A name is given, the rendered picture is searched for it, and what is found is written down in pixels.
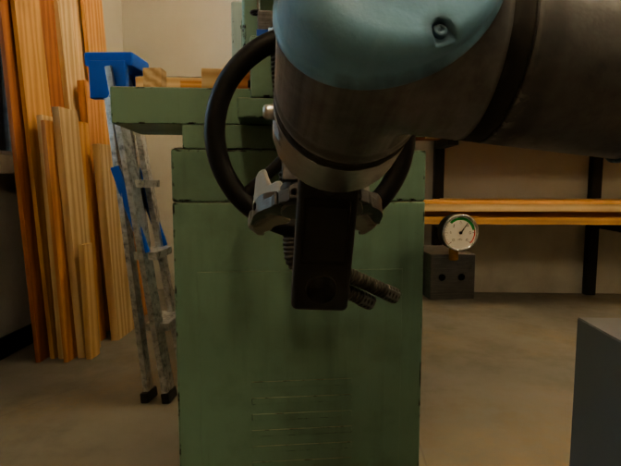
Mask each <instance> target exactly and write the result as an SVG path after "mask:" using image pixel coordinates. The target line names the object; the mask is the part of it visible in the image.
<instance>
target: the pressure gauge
mask: <svg viewBox="0 0 621 466"><path fill-rule="evenodd" d="M465 225H467V226H466V227H465ZM464 227H465V229H464V230H463V228H464ZM462 230H463V232H462V234H461V235H460V234H459V231H462ZM437 235H438V239H439V240H440V242H441V243H442V244H443V245H444V246H445V247H447V248H449V260H451V261H457V260H458V252H459V251H466V250H468V249H470V248H471V247H472V246H473V245H474V244H475V243H476V241H477V239H478V236H479V228H478V225H477V223H476V221H475V220H474V219H473V218H472V217H471V216H469V215H463V214H450V215H447V216H446V217H444V218H443V219H442V220H441V222H440V224H439V226H438V229H437Z"/></svg>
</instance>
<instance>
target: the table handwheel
mask: <svg viewBox="0 0 621 466"><path fill-rule="evenodd" d="M274 53H275V34H274V30H271V31H267V32H266V33H264V34H262V35H260V36H258V37H256V38H255V39H253V40H252V41H250V42H249V43H247V44H246V45H244V46H243V47H242V48H241V49H240V50H238V51H237V52H236V53H235V54H234V55H233V56H232V58H231V59H230V60H229V61H228V62H227V64H226V65H225V67H224V68H223V70H222V71H221V73H220V74H219V76H218V78H217V79H216V81H215V84H214V86H213V88H212V91H211V94H210V97H209V100H208V103H207V107H206V112H205V118H204V142H205V149H206V153H207V157H208V161H209V164H210V167H211V170H212V172H213V175H214V177H215V179H216V181H217V183H218V185H219V187H220V188H221V190H222V192H223V193H224V195H225V196H226V198H227V199H228V200H229V201H230V202H231V203H232V204H233V205H234V206H235V207H236V208H237V209H238V210H239V211H240V212H241V213H242V214H243V215H245V216H246V217H249V213H250V211H251V210H252V205H253V195H254V188H255V179H256V178H254V179H253V180H252V181H251V182H250V183H249V184H247V185H246V186H245V187H244V186H243V184H242V183H241V182H240V180H239V179H238V177H237V174H236V173H235V171H234V169H233V166H232V165H231V162H230V159H229V156H228V153H227V149H226V143H225V120H226V114H227V110H228V107H229V104H230V101H231V99H232V96H233V94H234V92H235V90H236V88H237V86H238V85H239V83H240V82H241V81H242V80H243V78H244V77H245V76H246V75H247V73H248V72H249V71H250V70H251V69H252V68H253V67H255V66H256V65H257V64H258V63H260V62H261V61H262V60H263V59H264V58H266V57H267V56H269V55H272V54H274ZM415 142H416V135H412V136H411V137H410V139H409V140H408V142H407V144H406V145H405V146H404V148H403V150H402V151H401V153H400V154H399V156H398V157H397V159H396V160H395V162H394V163H393V165H392V166H391V168H390V169H389V170H388V171H387V172H386V173H385V175H384V178H383V179H382V181H381V182H380V184H379V185H378V187H377V188H376V189H375V190H374V191H373V192H375V193H378V194H379V195H380V197H381V199H382V205H383V209H384V208H385V207H386V206H387V205H388V204H389V203H390V202H391V201H392V200H393V199H394V198H395V196H396V195H397V193H398V192H399V190H400V188H401V187H402V185H403V183H404V181H405V179H406V177H407V174H408V171H409V169H410V166H411V162H412V159H413V154H414V150H415ZM281 169H282V160H280V157H279V156H277V157H276V158H275V159H274V160H273V161H272V163H270V164H269V165H268V166H267V167H266V168H265V170H266V171H267V174H268V177H269V179H271V178H272V177H273V176H275V175H276V174H277V173H278V172H279V171H280V170H281ZM295 223H296V219H291V218H290V222H288V223H286V224H283V225H278V226H275V227H273V228H272V230H270V231H272V232H273V233H276V234H279V235H283V236H286V237H290V238H294V237H295Z"/></svg>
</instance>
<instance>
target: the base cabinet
mask: <svg viewBox="0 0 621 466"><path fill-rule="evenodd" d="M172 205H173V239H174V271H175V304H176V337H177V401H178V434H179V466H419V451H420V372H421V333H422V293H423V254H424V215H425V202H390V203H389V204H388V205H387V206H386V207H385V208H384V209H383V218H382V220H381V222H380V224H378V225H377V226H376V227H375V228H373V229H372V230H370V231H369V232H367V233H366V234H363V235H361V234H359V231H358V230H356V229H355V238H354V247H353V256H352V265H351V268H352V269H353V268H354V269H355V270H358V271H359V272H361V273H362V274H363V273H364V274H365V275H368V276H371V278H374V279H377V280H378V281H381V282H384V283H385V284H389V285H391V286H393V287H395V288H399V290H400V293H401V296H400V298H399V300H398V302H396V303H391V302H388V301H386V300H383V299H382V298H380V297H377V296H376V295H374V296H375V298H376V303H375V305H374V307H373V308H372V309H370V310H366V309H364V308H362V307H360V306H358V305H357V304H356V303H355V302H352V301H348V302H347V308H346V309H345V310H344V311H322V310H297V309H294V308H293V307H292V305H291V283H292V270H290V269H289V268H288V265H287V264H286V259H285V258H284V257H285V255H284V249H283V248H284V245H283V242H284V241H283V236H282V235H279V234H276V233H273V232H272V231H270V230H269V231H266V232H264V235H257V234H256V233H254V232H253V231H251V230H250V229H249V227H248V218H247V217H246V216H245V215H243V214H242V213H241V212H240V211H239V210H238V209H237V208H236V207H235V206H234V205H233V204H232V203H231V202H173V204H172Z"/></svg>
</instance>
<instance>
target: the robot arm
mask: <svg viewBox="0 0 621 466"><path fill-rule="evenodd" d="M273 26H274V34H275V64H274V104H265V105H264V107H263V108H262V116H263V117H264V119H266V120H272V121H273V140H274V145H275V148H276V150H277V153H278V156H279V157H280V160H282V182H281V181H276V182H274V183H271V181H270V179H269V177H268V174H267V171H266V170H265V169H263V170H261V171H259V173H258V174H257V177H256V179H255V188H254V196H253V205H252V210H251V211H250V213H249V217H248V227H249V229H250V230H251V231H253V232H254V233H256V234H257V235H264V232H266V231H269V230H272V228H273V227H275V226H278V225H283V224H286V223H288V222H290V218H291V219H296V223H295V237H294V252H293V267H292V283H291V305H292V307H293V308H294V309H297V310H322V311H344V310H345V309H346V308H347V302H348V292H349V283H350V274H351V265H352V256H353V247H354V238H355V229H356V230H358V231H359V234H361V235H363V234H366V233H367V232H369V231H370V230H372V229H373V228H375V227H376V226H377V225H378V224H380V222H381V220H382V218H383V205H382V199H381V197H380V195H379V194H378V193H375V192H371V191H370V188H369V186H370V185H371V184H372V183H374V182H376V181H377V180H379V179H380V178H381V177H382V176H383V175H384V174H385V173H386V172H387V171H388V170H389V169H390V168H391V166H392V165H393V163H394V162H395V160H396V159H397V157H398V156H399V154H400V153H401V151H402V150H403V148H404V146H405V145H406V144H407V142H408V140H409V139H410V137H411V136H412V135H416V136H423V137H431V138H438V139H446V140H453V141H472V142H477V143H485V144H492V145H500V146H508V147H516V148H523V149H531V150H539V151H546V152H555V153H569V154H577V155H585V156H593V157H601V158H605V159H606V160H607V161H608V162H610V163H616V164H618V163H621V0H274V5H273ZM283 182H284V183H283Z"/></svg>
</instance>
